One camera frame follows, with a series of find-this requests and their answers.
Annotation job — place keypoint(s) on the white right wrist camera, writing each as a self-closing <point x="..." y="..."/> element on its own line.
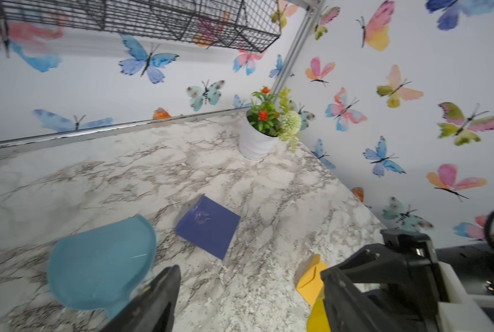
<point x="463" y="312"/>

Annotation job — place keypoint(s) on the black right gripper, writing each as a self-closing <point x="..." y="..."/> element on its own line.
<point x="415" y="244"/>

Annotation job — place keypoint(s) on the teal plastic scoop dish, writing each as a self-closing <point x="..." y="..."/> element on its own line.
<point x="99" y="268"/>

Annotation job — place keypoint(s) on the artificial flowers in white pot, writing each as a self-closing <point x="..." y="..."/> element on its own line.
<point x="269" y="120"/>

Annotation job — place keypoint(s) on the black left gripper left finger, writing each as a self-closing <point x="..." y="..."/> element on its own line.
<point x="153" y="309"/>

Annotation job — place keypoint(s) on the yellow envelope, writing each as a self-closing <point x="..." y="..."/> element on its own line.
<point x="311" y="284"/>

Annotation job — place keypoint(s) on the black wire wall basket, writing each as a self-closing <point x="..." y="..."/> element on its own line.
<point x="243" y="25"/>

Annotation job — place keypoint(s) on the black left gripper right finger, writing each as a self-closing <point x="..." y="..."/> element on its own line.
<point x="378" y="289"/>

